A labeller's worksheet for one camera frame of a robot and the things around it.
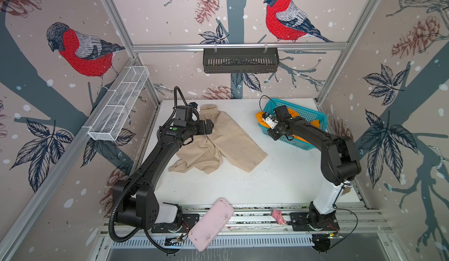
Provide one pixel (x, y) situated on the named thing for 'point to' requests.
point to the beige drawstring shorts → (227, 141)
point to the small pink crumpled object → (277, 216)
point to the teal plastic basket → (296, 110)
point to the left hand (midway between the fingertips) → (205, 124)
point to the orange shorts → (293, 113)
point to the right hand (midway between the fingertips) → (273, 132)
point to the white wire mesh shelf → (109, 121)
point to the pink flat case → (206, 231)
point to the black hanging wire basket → (241, 61)
